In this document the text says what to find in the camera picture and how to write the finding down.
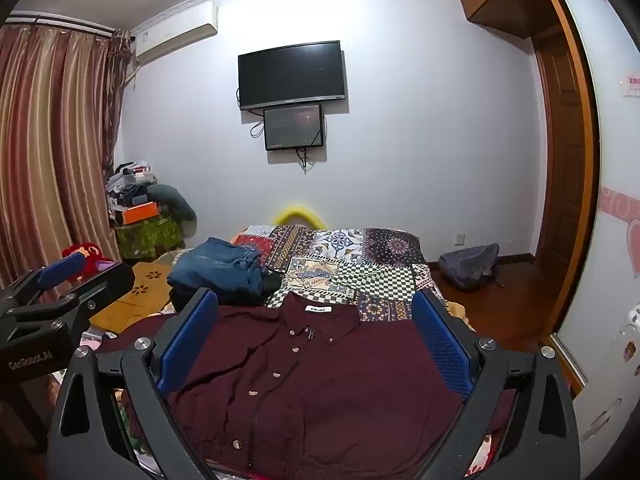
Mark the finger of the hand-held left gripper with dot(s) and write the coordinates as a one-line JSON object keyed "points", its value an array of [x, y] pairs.
{"points": [[112, 277], [60, 269]]}

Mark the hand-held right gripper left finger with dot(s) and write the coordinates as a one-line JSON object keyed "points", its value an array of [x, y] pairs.
{"points": [[187, 340]]}

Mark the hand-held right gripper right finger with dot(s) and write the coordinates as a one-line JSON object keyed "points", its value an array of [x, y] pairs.
{"points": [[440, 340]]}

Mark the maroon button shirt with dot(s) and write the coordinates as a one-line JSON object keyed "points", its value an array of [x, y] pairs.
{"points": [[310, 385]]}

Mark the red plush toy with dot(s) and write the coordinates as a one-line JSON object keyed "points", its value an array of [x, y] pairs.
{"points": [[94, 261]]}

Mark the dark folded garment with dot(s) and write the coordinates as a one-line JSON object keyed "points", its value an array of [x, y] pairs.
{"points": [[235, 296]]}

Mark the orange box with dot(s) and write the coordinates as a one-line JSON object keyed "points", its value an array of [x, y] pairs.
{"points": [[140, 213]]}

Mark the folded blue jeans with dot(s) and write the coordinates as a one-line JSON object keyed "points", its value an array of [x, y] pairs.
{"points": [[215, 265]]}

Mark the grey backpack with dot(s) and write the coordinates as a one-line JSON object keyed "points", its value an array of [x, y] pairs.
{"points": [[470, 265]]}

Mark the pile of clutter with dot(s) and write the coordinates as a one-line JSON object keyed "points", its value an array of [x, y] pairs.
{"points": [[127, 180]]}

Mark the dark grey-green cushion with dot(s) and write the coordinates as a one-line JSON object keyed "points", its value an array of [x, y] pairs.
{"points": [[172, 197]]}

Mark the striped brown curtain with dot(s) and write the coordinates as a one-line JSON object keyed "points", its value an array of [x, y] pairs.
{"points": [[50, 160]]}

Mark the patchwork bedspread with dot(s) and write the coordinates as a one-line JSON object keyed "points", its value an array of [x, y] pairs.
{"points": [[350, 265]]}

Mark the white appliance with stickers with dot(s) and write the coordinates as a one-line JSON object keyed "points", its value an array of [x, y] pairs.
{"points": [[615, 385]]}

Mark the wooden door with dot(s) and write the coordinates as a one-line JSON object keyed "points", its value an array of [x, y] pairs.
{"points": [[560, 160]]}

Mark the white air conditioner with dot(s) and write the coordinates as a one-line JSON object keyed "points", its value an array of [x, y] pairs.
{"points": [[175, 32]]}

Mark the white wall socket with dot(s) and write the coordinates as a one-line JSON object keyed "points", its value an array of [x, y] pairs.
{"points": [[460, 238]]}

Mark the pink heart wall sticker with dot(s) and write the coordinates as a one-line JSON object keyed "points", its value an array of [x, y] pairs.
{"points": [[627, 240]]}

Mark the wooden door frame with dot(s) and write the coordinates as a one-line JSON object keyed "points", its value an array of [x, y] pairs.
{"points": [[591, 160]]}

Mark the small black wall monitor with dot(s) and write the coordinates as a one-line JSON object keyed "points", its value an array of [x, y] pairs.
{"points": [[294, 126]]}

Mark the white curtain rail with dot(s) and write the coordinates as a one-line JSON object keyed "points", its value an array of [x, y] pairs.
{"points": [[60, 21]]}

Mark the black wall television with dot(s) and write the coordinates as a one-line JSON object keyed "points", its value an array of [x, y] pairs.
{"points": [[292, 75]]}

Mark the wall switch with pink label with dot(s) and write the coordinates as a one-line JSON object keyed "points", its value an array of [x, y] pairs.
{"points": [[631, 85]]}

